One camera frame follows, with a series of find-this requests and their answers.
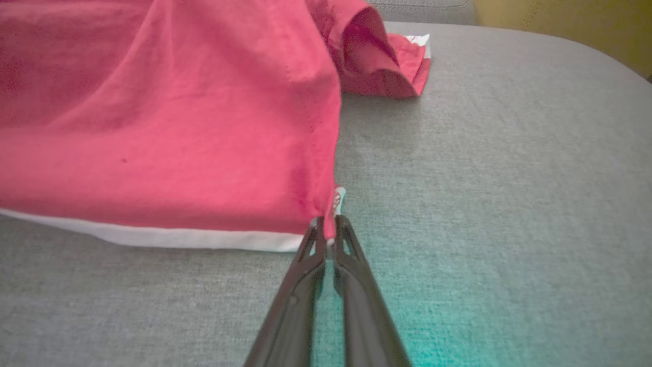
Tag red shorts with white band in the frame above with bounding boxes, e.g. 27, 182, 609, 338
0, 0, 432, 253

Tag large grey sofa seat cushion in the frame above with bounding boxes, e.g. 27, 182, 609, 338
0, 20, 652, 367

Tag yellow sofa back cushion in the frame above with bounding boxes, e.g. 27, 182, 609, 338
474, 0, 652, 80

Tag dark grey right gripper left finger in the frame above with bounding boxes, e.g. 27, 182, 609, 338
243, 217, 327, 367

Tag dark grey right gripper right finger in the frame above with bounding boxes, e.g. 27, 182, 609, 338
334, 214, 413, 367

